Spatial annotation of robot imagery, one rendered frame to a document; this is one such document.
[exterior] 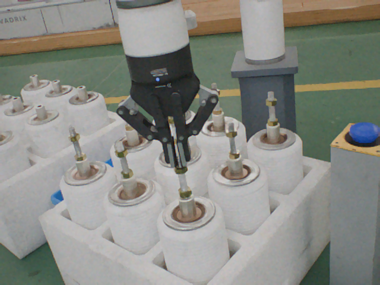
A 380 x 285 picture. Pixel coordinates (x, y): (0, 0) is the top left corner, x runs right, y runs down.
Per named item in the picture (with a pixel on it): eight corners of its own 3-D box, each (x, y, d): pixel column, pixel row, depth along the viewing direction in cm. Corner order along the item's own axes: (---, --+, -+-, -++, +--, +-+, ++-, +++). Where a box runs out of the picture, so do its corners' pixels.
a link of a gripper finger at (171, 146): (173, 135, 56) (177, 160, 58) (168, 136, 56) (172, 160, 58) (171, 143, 54) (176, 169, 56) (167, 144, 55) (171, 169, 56)
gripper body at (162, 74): (113, 55, 46) (132, 132, 51) (191, 44, 46) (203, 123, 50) (124, 36, 53) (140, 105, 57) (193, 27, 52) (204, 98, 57)
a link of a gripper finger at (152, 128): (170, 123, 55) (175, 157, 58) (146, 125, 55) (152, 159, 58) (168, 129, 54) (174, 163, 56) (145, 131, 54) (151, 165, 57)
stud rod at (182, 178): (182, 202, 61) (173, 157, 57) (189, 200, 61) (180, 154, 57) (184, 206, 60) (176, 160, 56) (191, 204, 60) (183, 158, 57)
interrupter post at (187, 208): (186, 208, 63) (182, 190, 61) (200, 211, 62) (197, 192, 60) (177, 218, 61) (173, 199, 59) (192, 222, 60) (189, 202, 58)
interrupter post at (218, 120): (211, 130, 83) (208, 114, 82) (218, 124, 85) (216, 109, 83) (221, 132, 82) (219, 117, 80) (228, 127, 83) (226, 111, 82)
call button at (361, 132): (355, 132, 63) (355, 119, 62) (383, 137, 60) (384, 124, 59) (344, 144, 60) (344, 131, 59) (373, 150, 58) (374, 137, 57)
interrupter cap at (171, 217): (179, 195, 66) (178, 191, 66) (224, 204, 62) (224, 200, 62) (152, 226, 60) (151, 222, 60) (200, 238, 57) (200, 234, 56)
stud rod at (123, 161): (130, 186, 67) (119, 144, 63) (125, 186, 67) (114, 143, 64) (134, 183, 68) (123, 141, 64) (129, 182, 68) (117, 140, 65)
